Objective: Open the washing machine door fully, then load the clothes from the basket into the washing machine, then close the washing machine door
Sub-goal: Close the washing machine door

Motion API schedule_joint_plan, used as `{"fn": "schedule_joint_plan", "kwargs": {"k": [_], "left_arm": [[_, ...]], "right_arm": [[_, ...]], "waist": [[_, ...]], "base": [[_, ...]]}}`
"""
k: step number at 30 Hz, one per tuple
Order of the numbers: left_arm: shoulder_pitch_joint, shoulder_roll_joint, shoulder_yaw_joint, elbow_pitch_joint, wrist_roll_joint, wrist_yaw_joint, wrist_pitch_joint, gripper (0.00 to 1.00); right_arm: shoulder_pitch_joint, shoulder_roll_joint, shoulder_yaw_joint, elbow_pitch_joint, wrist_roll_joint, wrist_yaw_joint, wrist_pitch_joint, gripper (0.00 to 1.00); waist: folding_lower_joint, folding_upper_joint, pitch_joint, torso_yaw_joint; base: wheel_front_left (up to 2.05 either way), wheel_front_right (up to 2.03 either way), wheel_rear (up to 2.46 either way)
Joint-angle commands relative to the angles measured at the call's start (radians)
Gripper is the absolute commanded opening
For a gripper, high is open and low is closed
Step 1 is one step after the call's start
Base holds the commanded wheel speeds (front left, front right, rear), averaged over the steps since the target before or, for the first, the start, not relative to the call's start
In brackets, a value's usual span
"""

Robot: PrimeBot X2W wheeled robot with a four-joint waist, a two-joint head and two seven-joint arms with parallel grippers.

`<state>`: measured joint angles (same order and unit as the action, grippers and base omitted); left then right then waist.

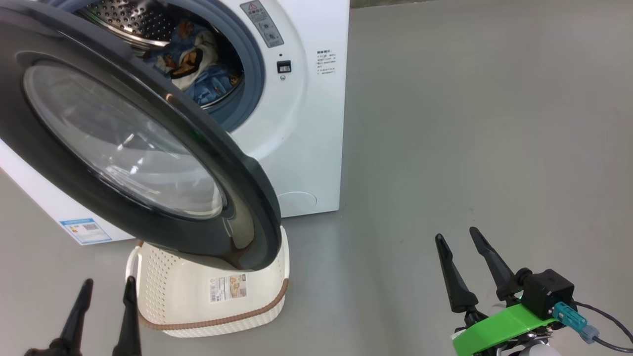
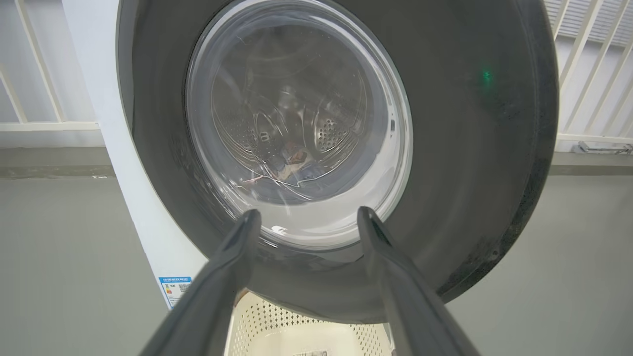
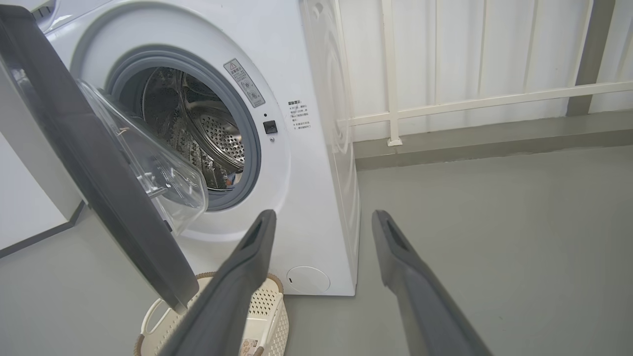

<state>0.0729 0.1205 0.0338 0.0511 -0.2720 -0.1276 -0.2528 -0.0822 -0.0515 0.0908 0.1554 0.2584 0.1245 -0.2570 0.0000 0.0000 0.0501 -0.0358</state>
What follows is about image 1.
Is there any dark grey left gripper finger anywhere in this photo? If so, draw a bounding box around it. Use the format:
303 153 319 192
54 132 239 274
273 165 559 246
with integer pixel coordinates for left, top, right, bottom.
49 278 93 347
113 276 143 356

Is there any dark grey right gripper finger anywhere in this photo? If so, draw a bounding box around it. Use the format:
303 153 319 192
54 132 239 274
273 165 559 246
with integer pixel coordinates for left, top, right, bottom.
469 226 517 300
435 233 479 313

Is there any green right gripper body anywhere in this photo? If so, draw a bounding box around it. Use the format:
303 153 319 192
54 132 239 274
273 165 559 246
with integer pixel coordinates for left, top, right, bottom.
451 303 557 356

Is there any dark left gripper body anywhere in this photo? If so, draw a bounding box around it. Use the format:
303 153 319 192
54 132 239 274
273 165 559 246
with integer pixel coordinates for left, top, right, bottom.
22 340 82 356

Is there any dark round washer door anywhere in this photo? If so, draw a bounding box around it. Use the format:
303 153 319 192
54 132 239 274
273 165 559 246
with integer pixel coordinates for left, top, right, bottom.
0 0 282 271

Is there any blue cartoon print clothing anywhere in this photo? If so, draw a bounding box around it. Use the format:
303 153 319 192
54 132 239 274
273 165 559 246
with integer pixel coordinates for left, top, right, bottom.
148 20 244 107

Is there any white garment with black trim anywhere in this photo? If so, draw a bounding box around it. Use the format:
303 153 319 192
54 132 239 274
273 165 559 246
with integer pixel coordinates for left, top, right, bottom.
171 42 218 90

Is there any white front-load washing machine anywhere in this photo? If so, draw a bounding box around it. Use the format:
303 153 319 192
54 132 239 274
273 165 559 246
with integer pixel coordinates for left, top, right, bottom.
0 0 351 246

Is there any stainless steel washing machine drum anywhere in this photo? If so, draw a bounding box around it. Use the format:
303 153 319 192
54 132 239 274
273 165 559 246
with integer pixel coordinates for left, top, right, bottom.
74 0 245 109

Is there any cream perforated laundry basket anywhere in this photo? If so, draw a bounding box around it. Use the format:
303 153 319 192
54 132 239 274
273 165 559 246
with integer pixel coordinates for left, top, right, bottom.
125 225 290 338

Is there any blue energy label sticker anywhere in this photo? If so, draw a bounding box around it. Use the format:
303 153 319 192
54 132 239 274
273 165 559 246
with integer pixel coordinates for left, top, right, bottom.
59 218 112 245

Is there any paper basket label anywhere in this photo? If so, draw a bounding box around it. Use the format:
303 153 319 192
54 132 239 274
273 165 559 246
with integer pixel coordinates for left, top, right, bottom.
209 274 248 303

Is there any round white filter cover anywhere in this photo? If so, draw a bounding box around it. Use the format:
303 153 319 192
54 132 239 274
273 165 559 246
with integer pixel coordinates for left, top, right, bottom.
277 191 317 218

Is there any grey warning sticker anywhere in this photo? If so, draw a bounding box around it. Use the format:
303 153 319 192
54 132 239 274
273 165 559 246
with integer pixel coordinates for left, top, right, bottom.
240 0 285 48

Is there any teal cable connector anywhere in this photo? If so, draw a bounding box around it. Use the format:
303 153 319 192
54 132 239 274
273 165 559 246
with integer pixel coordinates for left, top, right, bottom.
553 302 600 344

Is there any thin black cable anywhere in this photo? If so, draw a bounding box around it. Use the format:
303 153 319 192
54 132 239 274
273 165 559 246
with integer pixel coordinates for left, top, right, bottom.
574 302 633 354

